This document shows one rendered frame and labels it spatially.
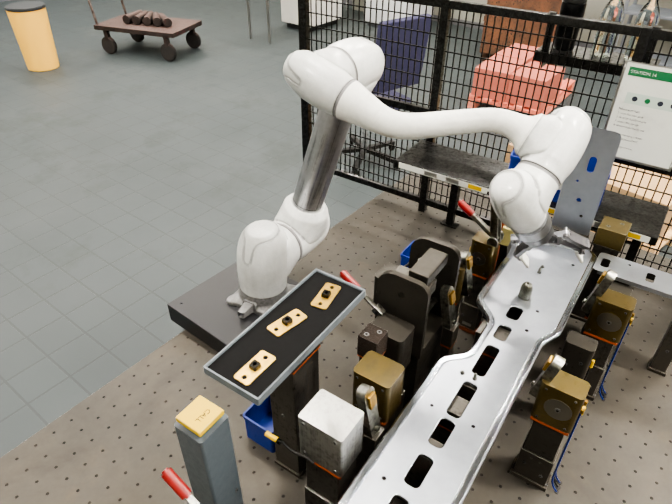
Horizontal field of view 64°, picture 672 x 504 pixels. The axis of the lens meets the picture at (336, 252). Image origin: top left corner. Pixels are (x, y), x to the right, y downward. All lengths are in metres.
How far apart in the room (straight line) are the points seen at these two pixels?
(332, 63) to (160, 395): 1.02
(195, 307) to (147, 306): 1.27
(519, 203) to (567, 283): 0.49
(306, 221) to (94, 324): 1.62
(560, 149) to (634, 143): 0.77
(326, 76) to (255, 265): 0.62
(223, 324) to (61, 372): 1.28
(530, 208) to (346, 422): 0.58
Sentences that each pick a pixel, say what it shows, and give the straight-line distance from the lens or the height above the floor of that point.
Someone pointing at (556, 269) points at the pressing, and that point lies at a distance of 1.67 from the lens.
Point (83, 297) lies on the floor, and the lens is 3.25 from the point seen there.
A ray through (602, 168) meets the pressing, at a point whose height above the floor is 1.23.
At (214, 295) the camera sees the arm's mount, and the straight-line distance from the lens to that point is 1.85.
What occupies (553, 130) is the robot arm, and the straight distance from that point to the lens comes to 1.27.
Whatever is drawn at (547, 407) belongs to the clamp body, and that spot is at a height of 0.98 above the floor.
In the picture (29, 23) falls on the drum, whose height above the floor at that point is 0.50.
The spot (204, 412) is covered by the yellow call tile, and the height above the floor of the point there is 1.16.
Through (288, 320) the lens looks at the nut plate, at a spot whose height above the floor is 1.17.
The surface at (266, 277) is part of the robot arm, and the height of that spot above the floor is 0.90.
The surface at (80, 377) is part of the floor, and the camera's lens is 2.82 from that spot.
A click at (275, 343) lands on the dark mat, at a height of 1.16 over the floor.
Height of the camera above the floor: 1.95
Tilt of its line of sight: 36 degrees down
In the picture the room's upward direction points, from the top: straight up
